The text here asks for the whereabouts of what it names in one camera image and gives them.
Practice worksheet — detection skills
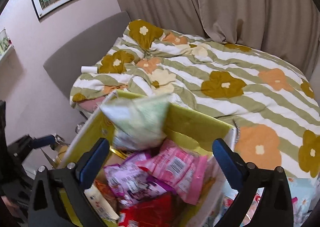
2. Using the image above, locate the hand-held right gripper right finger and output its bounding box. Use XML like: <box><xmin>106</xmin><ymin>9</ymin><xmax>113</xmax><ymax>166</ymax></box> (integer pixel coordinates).
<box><xmin>212</xmin><ymin>138</ymin><xmax>293</xmax><ymax>227</ymax></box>

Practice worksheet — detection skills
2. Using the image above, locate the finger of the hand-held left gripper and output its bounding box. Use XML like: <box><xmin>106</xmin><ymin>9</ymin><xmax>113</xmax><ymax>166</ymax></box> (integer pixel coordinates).
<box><xmin>9</xmin><ymin>135</ymin><xmax>62</xmax><ymax>156</ymax></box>

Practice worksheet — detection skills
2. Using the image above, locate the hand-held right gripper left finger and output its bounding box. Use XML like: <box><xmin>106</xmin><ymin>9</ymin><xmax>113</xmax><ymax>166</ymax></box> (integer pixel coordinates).
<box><xmin>28</xmin><ymin>138</ymin><xmax>110</xmax><ymax>227</ymax></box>

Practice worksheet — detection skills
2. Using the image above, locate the orange snack packet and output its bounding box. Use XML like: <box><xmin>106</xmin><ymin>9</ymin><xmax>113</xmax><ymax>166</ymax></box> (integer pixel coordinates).
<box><xmin>95</xmin><ymin>178</ymin><xmax>118</xmax><ymax>207</ymax></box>

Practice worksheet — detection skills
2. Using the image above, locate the cream snack packet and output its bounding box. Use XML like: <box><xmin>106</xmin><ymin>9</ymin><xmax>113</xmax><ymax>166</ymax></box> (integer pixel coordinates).
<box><xmin>84</xmin><ymin>183</ymin><xmax>121</xmax><ymax>223</ymax></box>

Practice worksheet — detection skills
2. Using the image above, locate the purple snack packet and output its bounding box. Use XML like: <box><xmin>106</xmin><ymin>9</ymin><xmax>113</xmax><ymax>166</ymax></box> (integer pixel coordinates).
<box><xmin>104</xmin><ymin>160</ymin><xmax>176</xmax><ymax>208</ymax></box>

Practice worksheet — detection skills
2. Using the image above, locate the green cardboard box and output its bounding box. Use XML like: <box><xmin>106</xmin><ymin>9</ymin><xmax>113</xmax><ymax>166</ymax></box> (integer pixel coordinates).
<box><xmin>56</xmin><ymin>89</ymin><xmax>238</xmax><ymax>227</ymax></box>

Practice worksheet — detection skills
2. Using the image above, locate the pink snack packet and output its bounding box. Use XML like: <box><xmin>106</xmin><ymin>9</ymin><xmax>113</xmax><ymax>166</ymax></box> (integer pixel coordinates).
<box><xmin>136</xmin><ymin>140</ymin><xmax>209</xmax><ymax>205</ymax></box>

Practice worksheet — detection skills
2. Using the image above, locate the pale green snack packet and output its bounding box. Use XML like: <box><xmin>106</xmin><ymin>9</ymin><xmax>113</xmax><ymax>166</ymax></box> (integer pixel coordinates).
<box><xmin>100</xmin><ymin>93</ymin><xmax>172</xmax><ymax>154</ymax></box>

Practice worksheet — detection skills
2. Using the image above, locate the red snack packet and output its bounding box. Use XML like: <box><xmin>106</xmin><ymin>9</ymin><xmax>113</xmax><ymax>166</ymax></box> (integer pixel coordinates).
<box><xmin>117</xmin><ymin>192</ymin><xmax>181</xmax><ymax>227</ymax></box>

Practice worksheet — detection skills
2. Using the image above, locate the pink cloth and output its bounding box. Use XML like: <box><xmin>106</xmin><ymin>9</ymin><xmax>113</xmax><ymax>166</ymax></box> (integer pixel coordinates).
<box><xmin>79</xmin><ymin>96</ymin><xmax>111</xmax><ymax>113</ymax></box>

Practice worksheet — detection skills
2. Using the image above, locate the small white tube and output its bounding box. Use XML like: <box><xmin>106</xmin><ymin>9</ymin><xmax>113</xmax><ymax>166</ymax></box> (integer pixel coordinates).
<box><xmin>81</xmin><ymin>66</ymin><xmax>100</xmax><ymax>74</ymax></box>

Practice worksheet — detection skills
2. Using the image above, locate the floral striped duvet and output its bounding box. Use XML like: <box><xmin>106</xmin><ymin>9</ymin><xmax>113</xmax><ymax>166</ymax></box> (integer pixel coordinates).
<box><xmin>70</xmin><ymin>19</ymin><xmax>320</xmax><ymax>179</ymax></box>

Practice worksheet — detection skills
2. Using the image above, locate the grey bed headboard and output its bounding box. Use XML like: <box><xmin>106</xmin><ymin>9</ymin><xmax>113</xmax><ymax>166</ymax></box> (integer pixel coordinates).
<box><xmin>43</xmin><ymin>11</ymin><xmax>132</xmax><ymax>98</ymax></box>

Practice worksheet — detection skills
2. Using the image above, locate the beige curtain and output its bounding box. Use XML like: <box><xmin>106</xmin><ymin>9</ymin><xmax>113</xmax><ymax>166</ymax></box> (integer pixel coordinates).
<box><xmin>105</xmin><ymin>0</ymin><xmax>320</xmax><ymax>78</ymax></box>

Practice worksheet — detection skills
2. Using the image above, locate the white wall shelf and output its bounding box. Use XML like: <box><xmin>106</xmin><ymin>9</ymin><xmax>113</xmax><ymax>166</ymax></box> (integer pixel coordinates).
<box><xmin>0</xmin><ymin>27</ymin><xmax>18</xmax><ymax>68</ymax></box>

